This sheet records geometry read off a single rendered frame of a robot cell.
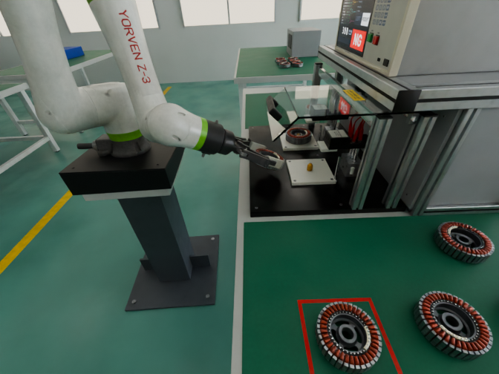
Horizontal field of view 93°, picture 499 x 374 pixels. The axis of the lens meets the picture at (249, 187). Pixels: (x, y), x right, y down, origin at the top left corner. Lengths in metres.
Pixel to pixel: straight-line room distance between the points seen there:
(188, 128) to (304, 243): 0.43
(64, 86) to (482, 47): 1.05
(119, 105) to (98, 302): 1.12
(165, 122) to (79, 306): 1.32
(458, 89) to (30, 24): 0.94
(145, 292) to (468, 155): 1.51
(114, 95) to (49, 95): 0.18
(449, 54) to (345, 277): 0.57
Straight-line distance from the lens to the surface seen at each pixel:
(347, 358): 0.52
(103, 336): 1.56
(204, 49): 5.55
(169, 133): 0.62
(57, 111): 0.90
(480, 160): 0.84
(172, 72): 5.77
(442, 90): 0.65
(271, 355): 0.54
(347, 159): 0.90
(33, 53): 0.84
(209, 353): 1.35
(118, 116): 0.96
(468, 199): 0.93
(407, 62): 0.72
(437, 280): 0.72
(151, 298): 1.53
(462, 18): 0.76
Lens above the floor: 1.27
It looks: 38 degrees down
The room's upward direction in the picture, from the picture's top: 3 degrees counter-clockwise
